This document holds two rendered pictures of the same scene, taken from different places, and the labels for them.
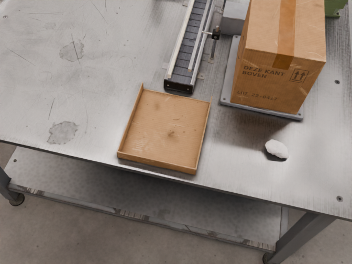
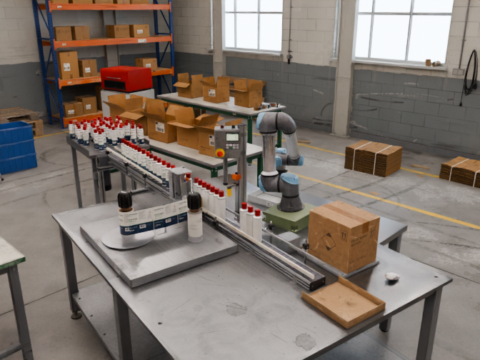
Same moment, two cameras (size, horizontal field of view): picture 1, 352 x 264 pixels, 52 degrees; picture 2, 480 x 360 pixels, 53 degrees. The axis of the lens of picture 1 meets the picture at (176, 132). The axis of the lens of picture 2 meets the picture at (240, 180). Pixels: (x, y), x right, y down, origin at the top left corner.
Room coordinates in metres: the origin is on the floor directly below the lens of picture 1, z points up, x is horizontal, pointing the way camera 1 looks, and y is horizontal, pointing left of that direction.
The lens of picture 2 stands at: (-0.39, 1.78, 2.18)
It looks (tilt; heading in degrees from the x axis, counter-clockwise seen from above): 20 degrees down; 315
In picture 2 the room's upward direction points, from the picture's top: straight up
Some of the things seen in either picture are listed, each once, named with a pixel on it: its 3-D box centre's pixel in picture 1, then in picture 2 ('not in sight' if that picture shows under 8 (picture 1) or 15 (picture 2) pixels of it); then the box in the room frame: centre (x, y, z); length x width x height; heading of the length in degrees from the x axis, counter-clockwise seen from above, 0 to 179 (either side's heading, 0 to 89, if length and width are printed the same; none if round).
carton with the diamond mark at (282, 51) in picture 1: (275, 52); (342, 235); (0.93, -0.32, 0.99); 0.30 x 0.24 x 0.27; 172
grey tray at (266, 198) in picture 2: not in sight; (270, 198); (1.80, -0.69, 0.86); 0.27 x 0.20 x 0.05; 7
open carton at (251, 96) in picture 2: not in sight; (246, 93); (4.72, -3.39, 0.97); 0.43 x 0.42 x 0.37; 88
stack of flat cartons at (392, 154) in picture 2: not in sight; (373, 157); (2.96, -4.20, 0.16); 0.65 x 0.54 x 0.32; 5
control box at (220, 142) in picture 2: not in sight; (228, 142); (1.75, -0.22, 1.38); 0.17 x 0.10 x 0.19; 46
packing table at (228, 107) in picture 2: not in sight; (218, 124); (5.35, -3.36, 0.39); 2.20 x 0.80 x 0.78; 1
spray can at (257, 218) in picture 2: not in sight; (257, 226); (1.35, -0.08, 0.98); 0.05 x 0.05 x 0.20
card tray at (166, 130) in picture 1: (166, 125); (342, 300); (0.67, 0.03, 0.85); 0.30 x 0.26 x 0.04; 171
